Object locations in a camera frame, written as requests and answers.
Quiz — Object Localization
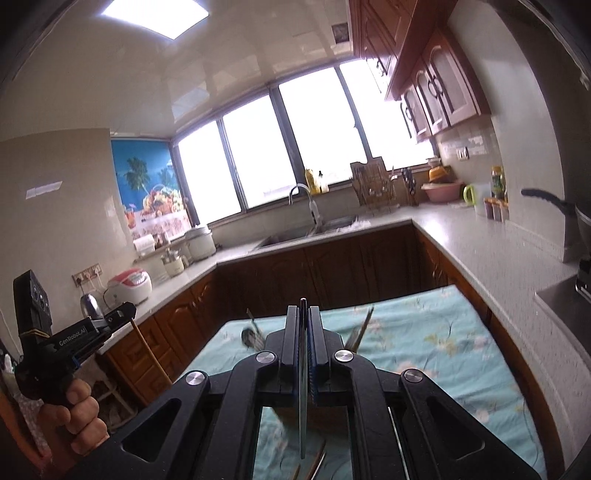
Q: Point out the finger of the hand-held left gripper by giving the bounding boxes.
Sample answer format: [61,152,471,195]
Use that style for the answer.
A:
[74,339,111,368]
[90,302,137,334]

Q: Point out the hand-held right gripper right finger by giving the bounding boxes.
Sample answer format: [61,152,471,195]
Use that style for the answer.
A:
[308,305,543,480]

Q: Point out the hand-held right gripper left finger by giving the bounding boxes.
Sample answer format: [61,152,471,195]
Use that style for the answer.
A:
[60,305,300,480]

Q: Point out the metal utensil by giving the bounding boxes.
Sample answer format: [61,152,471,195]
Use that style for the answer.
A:
[298,298,310,459]

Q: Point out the metal spoon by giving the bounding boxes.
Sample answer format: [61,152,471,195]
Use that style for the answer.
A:
[241,308,265,352]

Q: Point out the person's left hand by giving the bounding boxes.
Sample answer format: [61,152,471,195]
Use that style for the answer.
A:
[37,377,110,456]

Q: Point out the steel electric kettle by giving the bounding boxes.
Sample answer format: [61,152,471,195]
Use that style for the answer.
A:
[79,292,106,319]

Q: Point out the red and white rice cooker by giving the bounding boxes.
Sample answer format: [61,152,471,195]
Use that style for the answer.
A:
[106,269,153,306]

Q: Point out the wooden stick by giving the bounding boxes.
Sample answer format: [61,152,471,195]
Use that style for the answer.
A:
[131,318,172,385]

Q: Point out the metal chopstick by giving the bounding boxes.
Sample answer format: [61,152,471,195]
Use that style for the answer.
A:
[345,305,376,352]

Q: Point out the small white pot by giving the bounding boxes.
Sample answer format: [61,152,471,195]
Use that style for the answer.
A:
[161,251,189,278]

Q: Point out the floral teal tablecloth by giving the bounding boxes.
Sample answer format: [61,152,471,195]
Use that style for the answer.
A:
[185,285,548,480]

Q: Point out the large white rice cooker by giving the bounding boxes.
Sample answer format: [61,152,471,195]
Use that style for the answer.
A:
[185,224,217,262]

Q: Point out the steel sink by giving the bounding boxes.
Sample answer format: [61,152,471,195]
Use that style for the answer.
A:
[252,215,371,253]

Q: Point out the tropical fruit window poster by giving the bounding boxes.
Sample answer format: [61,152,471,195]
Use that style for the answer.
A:
[111,138,193,241]

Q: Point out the chrome kitchen faucet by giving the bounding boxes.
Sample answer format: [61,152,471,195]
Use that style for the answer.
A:
[288,184,322,227]

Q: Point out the knife block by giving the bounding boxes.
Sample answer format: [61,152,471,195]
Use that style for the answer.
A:
[401,167,420,208]

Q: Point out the pink plastic basin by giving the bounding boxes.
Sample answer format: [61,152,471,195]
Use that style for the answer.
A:
[421,181,465,203]

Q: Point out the kitchen window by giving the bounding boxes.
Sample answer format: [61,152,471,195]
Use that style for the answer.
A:
[171,60,440,227]

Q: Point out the yellow bowl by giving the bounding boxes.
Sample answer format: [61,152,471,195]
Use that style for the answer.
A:
[427,158,451,184]

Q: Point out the green drink bottle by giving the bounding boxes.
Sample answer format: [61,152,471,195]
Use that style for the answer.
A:
[490,166,507,202]

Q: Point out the steel stove top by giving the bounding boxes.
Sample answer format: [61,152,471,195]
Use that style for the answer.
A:
[536,272,591,334]

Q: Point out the wooden upper cabinets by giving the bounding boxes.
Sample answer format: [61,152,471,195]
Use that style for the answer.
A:
[346,0,491,145]

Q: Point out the square ceiling light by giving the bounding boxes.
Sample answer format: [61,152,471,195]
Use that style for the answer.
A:
[100,0,209,40]

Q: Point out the wide wall socket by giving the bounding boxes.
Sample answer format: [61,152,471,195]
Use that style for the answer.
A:
[71,263,103,284]

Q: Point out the black handled wok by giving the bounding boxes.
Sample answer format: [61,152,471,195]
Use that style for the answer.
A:
[522,187,591,241]

